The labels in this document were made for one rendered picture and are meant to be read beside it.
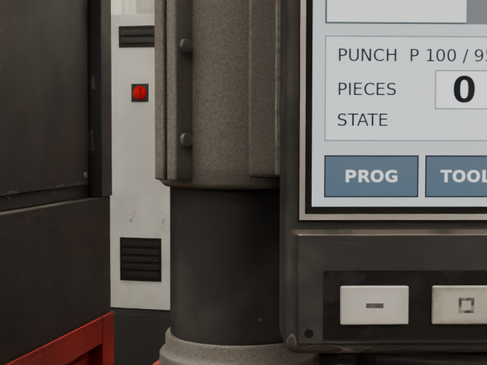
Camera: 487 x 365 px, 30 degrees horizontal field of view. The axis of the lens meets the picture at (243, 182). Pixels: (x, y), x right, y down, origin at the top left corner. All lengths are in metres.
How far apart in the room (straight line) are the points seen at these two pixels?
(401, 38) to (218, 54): 0.15
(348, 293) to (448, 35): 0.15
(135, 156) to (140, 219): 0.36
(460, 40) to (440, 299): 0.14
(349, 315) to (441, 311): 0.05
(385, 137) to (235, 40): 0.15
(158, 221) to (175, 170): 4.62
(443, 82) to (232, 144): 0.16
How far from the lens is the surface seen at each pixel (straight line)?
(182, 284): 0.64
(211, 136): 0.60
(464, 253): 0.51
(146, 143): 5.22
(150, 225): 5.24
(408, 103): 0.50
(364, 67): 0.50
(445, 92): 0.51
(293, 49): 0.49
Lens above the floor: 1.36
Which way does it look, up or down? 3 degrees down
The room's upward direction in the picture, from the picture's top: straight up
